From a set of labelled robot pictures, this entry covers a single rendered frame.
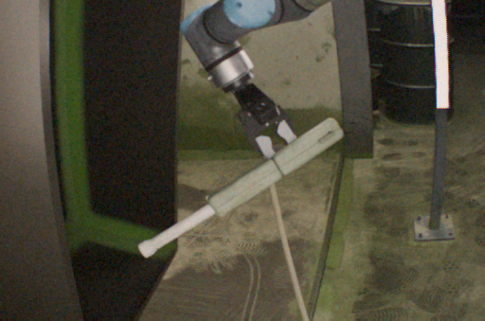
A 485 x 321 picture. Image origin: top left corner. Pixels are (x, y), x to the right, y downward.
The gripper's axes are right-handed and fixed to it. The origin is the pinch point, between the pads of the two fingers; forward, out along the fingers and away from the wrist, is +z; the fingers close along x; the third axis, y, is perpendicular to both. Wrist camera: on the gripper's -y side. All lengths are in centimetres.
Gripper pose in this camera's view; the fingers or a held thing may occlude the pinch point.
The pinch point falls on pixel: (288, 160)
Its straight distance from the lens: 104.8
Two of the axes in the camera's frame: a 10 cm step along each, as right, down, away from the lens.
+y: -1.6, -0.7, 9.9
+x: -8.4, 5.4, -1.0
